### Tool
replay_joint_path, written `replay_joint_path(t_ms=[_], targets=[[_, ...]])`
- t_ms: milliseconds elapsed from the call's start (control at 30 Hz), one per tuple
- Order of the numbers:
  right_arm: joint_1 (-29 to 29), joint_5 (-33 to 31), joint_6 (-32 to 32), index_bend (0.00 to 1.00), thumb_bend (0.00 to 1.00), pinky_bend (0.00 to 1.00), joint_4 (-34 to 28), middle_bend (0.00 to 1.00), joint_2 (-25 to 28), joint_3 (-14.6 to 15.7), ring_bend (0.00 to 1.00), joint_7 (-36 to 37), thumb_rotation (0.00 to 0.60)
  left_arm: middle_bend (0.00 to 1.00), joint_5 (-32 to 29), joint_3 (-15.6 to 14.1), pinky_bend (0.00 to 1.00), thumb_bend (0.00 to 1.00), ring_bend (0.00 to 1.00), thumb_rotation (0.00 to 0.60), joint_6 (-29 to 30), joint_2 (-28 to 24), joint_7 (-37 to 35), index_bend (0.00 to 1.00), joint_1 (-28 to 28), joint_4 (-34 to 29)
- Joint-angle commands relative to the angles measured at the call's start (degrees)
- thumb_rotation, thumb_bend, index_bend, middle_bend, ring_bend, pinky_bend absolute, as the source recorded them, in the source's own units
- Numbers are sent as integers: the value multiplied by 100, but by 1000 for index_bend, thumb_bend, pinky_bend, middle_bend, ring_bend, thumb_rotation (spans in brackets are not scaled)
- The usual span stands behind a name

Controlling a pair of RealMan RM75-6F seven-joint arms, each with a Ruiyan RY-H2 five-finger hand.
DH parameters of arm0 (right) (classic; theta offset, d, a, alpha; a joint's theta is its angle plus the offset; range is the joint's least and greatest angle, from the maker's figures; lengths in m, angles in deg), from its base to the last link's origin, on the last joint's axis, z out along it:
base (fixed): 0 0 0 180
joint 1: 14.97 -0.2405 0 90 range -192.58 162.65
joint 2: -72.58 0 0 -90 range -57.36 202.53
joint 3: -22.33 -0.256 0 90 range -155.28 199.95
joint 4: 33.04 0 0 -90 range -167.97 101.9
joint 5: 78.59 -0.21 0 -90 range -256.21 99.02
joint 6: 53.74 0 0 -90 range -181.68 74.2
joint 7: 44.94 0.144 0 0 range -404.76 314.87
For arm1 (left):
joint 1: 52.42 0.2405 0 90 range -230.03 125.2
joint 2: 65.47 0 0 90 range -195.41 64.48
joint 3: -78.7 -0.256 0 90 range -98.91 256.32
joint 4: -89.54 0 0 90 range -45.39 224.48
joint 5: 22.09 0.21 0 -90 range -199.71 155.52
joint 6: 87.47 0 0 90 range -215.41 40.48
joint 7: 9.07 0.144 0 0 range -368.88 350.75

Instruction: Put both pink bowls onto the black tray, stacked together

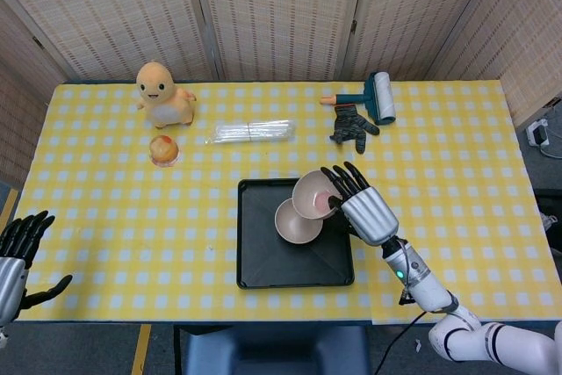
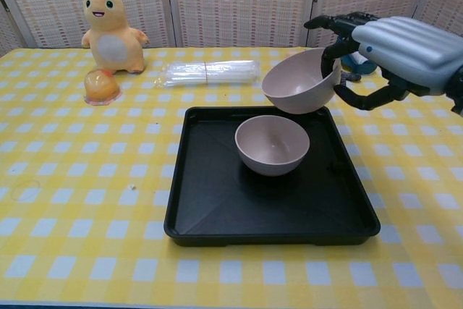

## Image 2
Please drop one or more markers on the pack of clear straws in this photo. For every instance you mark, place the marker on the pack of clear straws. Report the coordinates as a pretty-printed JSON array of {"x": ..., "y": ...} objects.
[{"x": 217, "y": 73}]

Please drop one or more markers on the black square plastic tray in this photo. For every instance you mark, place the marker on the black square plastic tray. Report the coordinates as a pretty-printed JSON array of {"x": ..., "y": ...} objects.
[{"x": 217, "y": 207}]

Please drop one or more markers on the yellow plush dinosaur toy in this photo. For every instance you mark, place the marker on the yellow plush dinosaur toy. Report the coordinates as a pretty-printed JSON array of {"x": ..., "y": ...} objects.
[{"x": 115, "y": 30}]

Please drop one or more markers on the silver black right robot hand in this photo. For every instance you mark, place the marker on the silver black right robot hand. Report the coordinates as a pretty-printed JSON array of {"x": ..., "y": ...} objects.
[{"x": 405, "y": 48}]

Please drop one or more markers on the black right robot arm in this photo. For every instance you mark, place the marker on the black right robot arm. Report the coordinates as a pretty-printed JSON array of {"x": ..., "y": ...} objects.
[{"x": 457, "y": 92}]

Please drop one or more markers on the yellow checked tablecloth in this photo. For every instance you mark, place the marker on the yellow checked tablecloth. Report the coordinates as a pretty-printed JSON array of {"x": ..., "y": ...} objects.
[{"x": 90, "y": 164}]

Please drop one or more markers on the yellow jelly cup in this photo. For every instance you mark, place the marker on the yellow jelly cup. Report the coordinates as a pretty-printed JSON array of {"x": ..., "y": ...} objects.
[{"x": 101, "y": 87}]

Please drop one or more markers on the teal lint roller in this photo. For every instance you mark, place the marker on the teal lint roller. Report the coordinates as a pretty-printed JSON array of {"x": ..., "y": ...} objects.
[{"x": 358, "y": 64}]

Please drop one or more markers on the pale pink plastic bowl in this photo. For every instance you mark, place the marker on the pale pink plastic bowl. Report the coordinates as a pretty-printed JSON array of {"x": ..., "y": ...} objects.
[
  {"x": 296, "y": 84},
  {"x": 271, "y": 150}
]

